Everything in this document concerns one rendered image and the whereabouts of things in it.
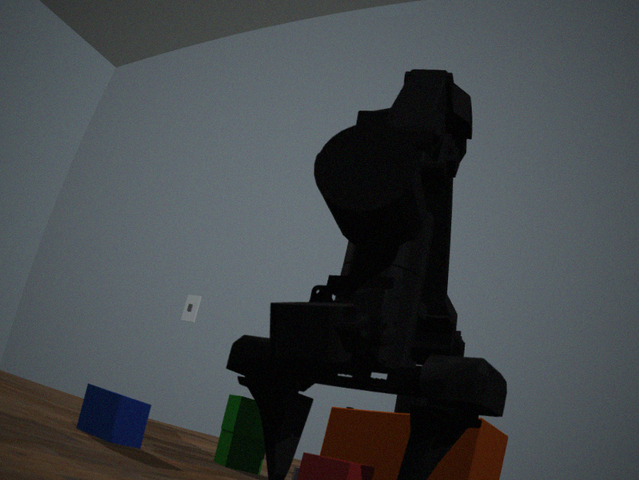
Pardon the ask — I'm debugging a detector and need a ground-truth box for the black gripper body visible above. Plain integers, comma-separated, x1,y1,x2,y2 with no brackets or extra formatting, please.
226,261,507,419

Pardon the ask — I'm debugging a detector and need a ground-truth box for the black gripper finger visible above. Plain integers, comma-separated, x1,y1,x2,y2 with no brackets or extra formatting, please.
237,377,313,480
397,403,482,480

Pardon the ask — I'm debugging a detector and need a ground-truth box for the green block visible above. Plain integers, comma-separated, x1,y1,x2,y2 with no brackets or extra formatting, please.
213,429,265,475
221,395,264,440

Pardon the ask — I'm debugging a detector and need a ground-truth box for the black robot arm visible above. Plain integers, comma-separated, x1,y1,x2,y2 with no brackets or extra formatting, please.
269,69,473,365

